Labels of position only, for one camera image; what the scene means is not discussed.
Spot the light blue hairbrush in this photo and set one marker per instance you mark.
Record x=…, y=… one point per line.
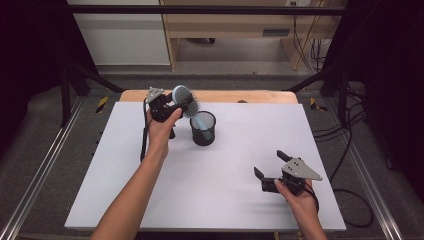
x=182, y=95

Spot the aluminium rail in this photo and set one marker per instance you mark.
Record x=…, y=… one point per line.
x=43, y=160
x=370, y=186

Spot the black mesh cup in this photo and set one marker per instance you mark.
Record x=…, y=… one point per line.
x=204, y=138

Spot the person's right hand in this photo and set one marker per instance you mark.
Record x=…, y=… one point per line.
x=303, y=201

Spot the black horizontal frame bar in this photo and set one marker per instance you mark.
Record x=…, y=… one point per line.
x=200, y=10

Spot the black frame brace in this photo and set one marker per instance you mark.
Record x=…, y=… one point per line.
x=86, y=78
x=330, y=78

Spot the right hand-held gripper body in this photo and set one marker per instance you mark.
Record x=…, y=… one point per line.
x=296, y=171

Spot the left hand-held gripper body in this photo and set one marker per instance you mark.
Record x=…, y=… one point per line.
x=160, y=108

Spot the black curtain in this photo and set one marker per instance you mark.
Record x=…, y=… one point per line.
x=30, y=50
x=390, y=66

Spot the white table board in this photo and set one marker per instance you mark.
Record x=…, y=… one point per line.
x=206, y=193

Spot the yellow black hazard tape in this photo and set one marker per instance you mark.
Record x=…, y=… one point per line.
x=102, y=104
x=315, y=105

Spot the light wooden desk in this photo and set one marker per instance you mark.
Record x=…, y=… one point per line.
x=233, y=25

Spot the wooden table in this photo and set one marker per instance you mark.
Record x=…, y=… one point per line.
x=233, y=96

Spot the white cabinet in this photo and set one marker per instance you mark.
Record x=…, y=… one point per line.
x=123, y=36

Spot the person's left hand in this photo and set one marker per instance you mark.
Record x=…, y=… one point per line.
x=158, y=136

